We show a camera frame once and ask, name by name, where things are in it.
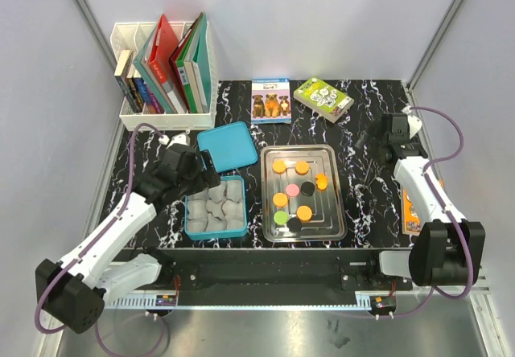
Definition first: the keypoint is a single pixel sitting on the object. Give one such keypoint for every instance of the tan spine paperback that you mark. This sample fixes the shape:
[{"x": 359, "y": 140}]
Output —
[{"x": 120, "y": 74}]

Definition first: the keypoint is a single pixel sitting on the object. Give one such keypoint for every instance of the teal grey book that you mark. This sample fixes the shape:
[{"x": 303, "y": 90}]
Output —
[{"x": 155, "y": 79}]

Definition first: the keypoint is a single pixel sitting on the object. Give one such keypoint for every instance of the steel baking tray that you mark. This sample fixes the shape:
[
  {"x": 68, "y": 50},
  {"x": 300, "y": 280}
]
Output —
[{"x": 301, "y": 195}]

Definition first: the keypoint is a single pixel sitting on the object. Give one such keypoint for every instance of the orange fish shaped cookie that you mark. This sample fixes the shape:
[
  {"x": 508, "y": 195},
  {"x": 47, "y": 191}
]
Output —
[{"x": 321, "y": 182}]

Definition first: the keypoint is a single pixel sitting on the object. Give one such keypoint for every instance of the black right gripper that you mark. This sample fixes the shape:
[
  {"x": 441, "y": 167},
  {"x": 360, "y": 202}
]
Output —
[{"x": 375, "y": 133}]

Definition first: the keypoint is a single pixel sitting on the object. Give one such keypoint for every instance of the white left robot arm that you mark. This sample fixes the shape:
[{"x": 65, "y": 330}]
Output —
[{"x": 76, "y": 289}]

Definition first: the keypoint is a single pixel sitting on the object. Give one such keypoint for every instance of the teal cookie box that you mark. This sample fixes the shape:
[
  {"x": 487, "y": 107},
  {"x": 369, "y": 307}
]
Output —
[{"x": 217, "y": 213}]

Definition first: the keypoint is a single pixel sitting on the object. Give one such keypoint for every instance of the black sandwich cookie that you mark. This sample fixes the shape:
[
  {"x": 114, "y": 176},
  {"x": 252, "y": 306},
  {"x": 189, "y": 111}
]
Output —
[
  {"x": 307, "y": 188},
  {"x": 294, "y": 224}
]

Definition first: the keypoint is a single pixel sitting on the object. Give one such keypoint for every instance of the dog picture book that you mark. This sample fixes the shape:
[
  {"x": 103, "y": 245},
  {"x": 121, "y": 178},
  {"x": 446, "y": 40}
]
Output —
[{"x": 270, "y": 101}]

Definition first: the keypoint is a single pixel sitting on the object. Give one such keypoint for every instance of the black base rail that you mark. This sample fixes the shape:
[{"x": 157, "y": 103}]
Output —
[{"x": 275, "y": 276}]

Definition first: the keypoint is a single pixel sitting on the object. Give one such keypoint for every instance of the orange book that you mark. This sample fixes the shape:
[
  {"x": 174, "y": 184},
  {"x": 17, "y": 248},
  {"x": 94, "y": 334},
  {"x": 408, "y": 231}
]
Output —
[{"x": 410, "y": 222}]

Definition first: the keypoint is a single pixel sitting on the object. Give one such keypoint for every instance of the green round cookie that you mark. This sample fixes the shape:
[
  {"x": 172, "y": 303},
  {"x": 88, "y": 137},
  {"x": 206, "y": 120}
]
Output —
[{"x": 281, "y": 218}]

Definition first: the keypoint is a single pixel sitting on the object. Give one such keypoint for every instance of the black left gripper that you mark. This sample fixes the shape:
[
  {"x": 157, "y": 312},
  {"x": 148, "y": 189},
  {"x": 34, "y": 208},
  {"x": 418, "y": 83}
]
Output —
[{"x": 209, "y": 177}]

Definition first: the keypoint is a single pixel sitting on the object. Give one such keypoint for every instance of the teal box lid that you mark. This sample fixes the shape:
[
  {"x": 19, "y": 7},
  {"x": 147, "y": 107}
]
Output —
[{"x": 230, "y": 146}]

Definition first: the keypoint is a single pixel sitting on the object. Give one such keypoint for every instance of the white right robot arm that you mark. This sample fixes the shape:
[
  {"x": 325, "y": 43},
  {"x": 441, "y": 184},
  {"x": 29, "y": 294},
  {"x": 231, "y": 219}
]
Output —
[{"x": 449, "y": 247}]

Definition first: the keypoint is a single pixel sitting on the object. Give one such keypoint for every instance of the white file organizer rack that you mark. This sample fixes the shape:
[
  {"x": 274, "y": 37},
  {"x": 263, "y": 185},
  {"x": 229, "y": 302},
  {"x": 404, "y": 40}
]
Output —
[{"x": 132, "y": 36}]

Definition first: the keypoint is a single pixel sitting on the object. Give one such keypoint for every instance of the pink round cookie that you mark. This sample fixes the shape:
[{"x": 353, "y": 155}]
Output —
[{"x": 292, "y": 190}]

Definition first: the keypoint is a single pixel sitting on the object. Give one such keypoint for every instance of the dark blue paperback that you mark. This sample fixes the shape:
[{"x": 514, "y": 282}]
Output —
[{"x": 143, "y": 91}]

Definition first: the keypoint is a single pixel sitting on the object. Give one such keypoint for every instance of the orange round cracker cookie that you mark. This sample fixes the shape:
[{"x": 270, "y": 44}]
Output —
[
  {"x": 302, "y": 167},
  {"x": 280, "y": 200},
  {"x": 304, "y": 213},
  {"x": 279, "y": 166}
]

